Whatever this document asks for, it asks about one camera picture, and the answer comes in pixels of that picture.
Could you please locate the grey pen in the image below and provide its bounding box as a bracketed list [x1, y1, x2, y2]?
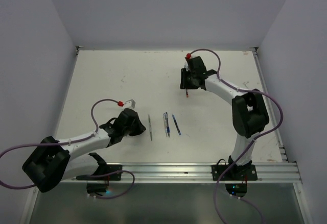
[148, 114, 153, 141]

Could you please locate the clear pen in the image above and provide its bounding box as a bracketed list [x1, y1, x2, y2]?
[163, 113, 168, 137]

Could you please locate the blue pen pile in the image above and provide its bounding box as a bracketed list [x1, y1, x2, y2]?
[172, 114, 181, 136]

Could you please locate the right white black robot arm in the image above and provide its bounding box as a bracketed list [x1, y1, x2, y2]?
[180, 54, 269, 180]

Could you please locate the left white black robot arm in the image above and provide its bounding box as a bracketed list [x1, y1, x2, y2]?
[22, 108, 146, 193]

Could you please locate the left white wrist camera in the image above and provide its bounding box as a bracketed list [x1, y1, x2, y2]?
[123, 99, 136, 109]

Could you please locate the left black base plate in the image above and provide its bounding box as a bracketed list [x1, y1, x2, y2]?
[76, 153, 123, 181]

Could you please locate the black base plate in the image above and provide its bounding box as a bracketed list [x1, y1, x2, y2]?
[211, 158, 258, 181]
[76, 153, 123, 181]

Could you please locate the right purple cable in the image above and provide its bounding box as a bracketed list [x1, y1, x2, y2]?
[213, 49, 284, 224]

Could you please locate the purple cable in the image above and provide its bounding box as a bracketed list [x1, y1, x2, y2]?
[0, 98, 135, 200]
[213, 49, 284, 224]

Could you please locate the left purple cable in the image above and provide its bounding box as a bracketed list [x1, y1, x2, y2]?
[0, 98, 135, 200]

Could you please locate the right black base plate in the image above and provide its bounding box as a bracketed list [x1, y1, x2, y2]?
[211, 158, 258, 181]

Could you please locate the aluminium mounting rail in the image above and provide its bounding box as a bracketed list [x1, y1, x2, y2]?
[54, 159, 301, 184]

